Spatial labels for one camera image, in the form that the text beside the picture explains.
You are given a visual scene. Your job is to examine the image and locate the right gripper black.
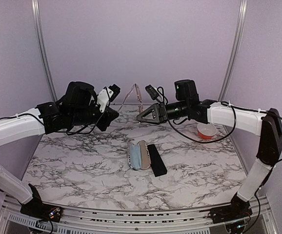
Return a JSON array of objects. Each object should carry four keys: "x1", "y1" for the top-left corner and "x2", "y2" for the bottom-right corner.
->
[{"x1": 136, "y1": 100, "x2": 189, "y2": 125}]

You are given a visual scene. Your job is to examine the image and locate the pink frame sunglasses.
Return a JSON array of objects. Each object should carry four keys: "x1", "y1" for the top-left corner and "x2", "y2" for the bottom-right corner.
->
[{"x1": 121, "y1": 83, "x2": 144, "y2": 113}]

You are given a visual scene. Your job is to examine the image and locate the striped flag glasses pouch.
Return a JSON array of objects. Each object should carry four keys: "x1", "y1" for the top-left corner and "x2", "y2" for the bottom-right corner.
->
[{"x1": 127, "y1": 140, "x2": 151, "y2": 171}]

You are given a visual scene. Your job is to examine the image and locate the blue cleaning cloth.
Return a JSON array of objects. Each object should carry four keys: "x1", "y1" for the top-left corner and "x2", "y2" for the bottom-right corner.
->
[{"x1": 129, "y1": 143, "x2": 141, "y2": 170}]

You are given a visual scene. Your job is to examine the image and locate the black glasses case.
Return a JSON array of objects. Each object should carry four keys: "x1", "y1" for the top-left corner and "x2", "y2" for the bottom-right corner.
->
[{"x1": 147, "y1": 144, "x2": 167, "y2": 177}]

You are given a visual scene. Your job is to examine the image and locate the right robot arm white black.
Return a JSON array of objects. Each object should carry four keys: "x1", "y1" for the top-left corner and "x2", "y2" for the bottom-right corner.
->
[{"x1": 137, "y1": 79, "x2": 282, "y2": 219}]

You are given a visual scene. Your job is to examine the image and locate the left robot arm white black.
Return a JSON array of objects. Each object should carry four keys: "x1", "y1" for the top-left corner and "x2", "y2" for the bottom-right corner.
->
[{"x1": 0, "y1": 81, "x2": 121, "y2": 220}]

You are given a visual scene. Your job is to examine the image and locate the orange white bowl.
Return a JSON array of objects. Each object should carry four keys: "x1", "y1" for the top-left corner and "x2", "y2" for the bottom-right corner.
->
[{"x1": 197, "y1": 123, "x2": 217, "y2": 139}]

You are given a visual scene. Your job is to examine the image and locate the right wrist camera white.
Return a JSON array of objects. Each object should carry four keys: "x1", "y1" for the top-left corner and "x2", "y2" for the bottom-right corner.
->
[{"x1": 145, "y1": 84, "x2": 168, "y2": 104}]

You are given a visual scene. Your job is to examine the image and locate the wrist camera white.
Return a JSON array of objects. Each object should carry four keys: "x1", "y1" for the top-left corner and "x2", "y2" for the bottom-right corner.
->
[
  {"x1": 97, "y1": 84, "x2": 121, "y2": 113},
  {"x1": 145, "y1": 84, "x2": 168, "y2": 104}
]

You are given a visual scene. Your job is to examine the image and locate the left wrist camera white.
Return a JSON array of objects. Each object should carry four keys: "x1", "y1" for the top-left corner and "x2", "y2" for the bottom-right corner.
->
[{"x1": 97, "y1": 84, "x2": 121, "y2": 113}]

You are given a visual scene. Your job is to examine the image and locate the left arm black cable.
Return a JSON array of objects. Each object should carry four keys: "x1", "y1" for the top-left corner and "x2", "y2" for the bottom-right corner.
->
[{"x1": 0, "y1": 114, "x2": 102, "y2": 136}]

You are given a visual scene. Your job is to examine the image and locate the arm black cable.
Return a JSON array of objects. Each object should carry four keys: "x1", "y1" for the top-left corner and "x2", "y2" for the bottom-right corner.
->
[
  {"x1": 0, "y1": 114, "x2": 102, "y2": 136},
  {"x1": 167, "y1": 102, "x2": 282, "y2": 164}
]

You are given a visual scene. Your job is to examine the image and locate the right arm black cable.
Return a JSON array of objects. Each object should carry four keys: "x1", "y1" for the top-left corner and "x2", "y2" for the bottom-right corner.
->
[{"x1": 167, "y1": 102, "x2": 282, "y2": 164}]

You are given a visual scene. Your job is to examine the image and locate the left aluminium frame post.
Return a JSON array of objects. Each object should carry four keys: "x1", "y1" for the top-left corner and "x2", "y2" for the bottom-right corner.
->
[{"x1": 31, "y1": 0, "x2": 58, "y2": 101}]

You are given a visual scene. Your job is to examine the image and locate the aluminium frame post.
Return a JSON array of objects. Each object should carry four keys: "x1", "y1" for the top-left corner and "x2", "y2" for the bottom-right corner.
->
[
  {"x1": 31, "y1": 0, "x2": 58, "y2": 101},
  {"x1": 218, "y1": 0, "x2": 248, "y2": 101}
]

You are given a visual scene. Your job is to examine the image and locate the front aluminium rail base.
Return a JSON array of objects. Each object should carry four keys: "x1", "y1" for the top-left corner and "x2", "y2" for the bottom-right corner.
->
[{"x1": 0, "y1": 196, "x2": 279, "y2": 234}]

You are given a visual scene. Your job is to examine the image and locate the right aluminium frame post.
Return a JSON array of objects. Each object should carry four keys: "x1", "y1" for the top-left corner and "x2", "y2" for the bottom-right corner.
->
[{"x1": 218, "y1": 0, "x2": 248, "y2": 101}]

